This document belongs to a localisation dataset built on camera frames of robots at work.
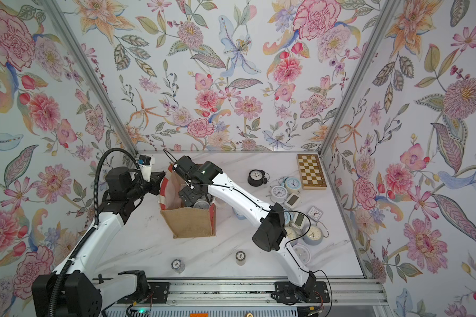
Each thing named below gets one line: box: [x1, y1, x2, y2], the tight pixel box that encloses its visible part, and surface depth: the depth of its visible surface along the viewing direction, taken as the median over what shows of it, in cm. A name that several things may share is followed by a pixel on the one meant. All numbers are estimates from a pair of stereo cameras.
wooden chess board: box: [296, 153, 328, 191], surface depth 109 cm
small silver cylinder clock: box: [171, 258, 186, 274], surface depth 77 cm
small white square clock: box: [306, 205, 324, 222], surface depth 95 cm
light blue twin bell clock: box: [280, 176, 303, 194], surface depth 103 cm
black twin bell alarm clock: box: [247, 169, 270, 187], surface depth 109 cm
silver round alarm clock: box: [270, 185, 288, 205], surface depth 100 cm
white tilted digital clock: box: [284, 192, 301, 209], surface depth 100 cm
